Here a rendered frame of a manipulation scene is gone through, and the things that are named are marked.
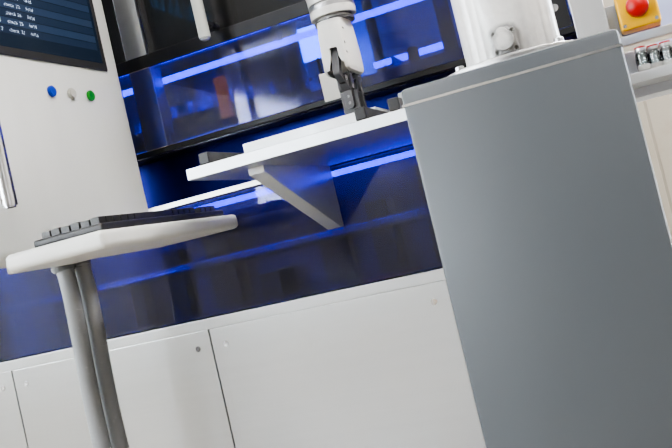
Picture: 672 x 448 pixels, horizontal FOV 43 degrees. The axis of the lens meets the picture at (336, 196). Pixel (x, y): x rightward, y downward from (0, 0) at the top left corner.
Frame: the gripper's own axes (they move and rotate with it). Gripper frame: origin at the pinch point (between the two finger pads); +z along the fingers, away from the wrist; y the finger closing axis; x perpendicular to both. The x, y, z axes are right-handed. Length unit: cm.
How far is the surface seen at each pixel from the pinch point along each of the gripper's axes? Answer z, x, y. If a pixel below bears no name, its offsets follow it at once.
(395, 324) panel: 43.2, -8.3, -19.9
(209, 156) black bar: 5.0, -21.0, 19.6
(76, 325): 28, -66, 5
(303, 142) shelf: 7.1, -3.8, 20.1
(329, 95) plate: -6.0, -10.8, -19.8
